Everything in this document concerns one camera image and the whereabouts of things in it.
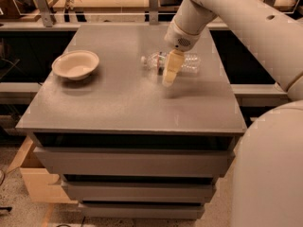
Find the clear plastic water bottle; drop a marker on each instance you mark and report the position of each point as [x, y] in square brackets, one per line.
[156, 62]

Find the middle metal rail bracket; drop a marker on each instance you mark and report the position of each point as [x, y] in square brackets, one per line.
[153, 12]

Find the left metal rail bracket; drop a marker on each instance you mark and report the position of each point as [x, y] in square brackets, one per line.
[45, 12]

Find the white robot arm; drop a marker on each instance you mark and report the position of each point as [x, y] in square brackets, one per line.
[268, 172]

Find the cardboard box on floor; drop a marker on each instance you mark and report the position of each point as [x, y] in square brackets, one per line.
[41, 185]

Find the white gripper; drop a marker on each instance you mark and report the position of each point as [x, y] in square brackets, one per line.
[180, 37]

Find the white paper bowl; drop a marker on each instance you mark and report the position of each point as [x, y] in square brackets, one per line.
[75, 65]

